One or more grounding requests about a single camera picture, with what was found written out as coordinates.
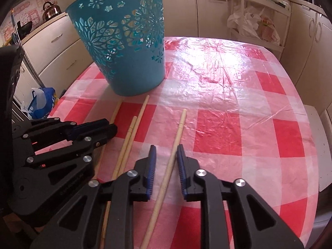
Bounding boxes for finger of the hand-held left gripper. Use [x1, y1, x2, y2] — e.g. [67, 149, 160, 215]
[12, 118, 110, 149]
[8, 124, 118, 215]

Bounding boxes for red checkered plastic tablecloth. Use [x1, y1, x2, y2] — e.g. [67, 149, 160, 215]
[48, 36, 322, 249]

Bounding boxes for pale wooden chopstick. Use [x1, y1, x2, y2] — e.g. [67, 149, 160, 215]
[95, 100, 123, 181]
[99, 116, 138, 249]
[111, 95, 150, 181]
[139, 108, 188, 249]

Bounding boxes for steel kettle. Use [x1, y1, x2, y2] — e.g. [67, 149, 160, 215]
[42, 1, 62, 23]

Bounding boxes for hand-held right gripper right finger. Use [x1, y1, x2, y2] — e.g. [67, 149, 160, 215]
[177, 144, 304, 249]

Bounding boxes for blue plastic bag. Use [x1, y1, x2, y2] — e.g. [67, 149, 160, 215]
[24, 87, 57, 120]

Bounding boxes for teal perforated plastic basket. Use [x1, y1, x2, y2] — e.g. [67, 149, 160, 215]
[65, 0, 166, 97]

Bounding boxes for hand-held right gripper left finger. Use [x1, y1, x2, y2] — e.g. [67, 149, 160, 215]
[30, 145, 157, 249]

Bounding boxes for white plastic bag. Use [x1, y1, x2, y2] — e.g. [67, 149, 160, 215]
[226, 6, 263, 39]

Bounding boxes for pink wall stickers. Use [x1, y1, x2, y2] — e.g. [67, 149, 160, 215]
[0, 0, 55, 46]

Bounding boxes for red yellow snack bag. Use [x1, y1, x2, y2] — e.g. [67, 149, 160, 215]
[257, 10, 281, 44]

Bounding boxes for black wok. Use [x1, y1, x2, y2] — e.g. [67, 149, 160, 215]
[16, 20, 34, 35]

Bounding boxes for white rolling cart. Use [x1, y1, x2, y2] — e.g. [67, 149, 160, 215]
[228, 0, 291, 55]

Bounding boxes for white kitchen base cabinets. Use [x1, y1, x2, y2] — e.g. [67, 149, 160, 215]
[13, 0, 332, 104]

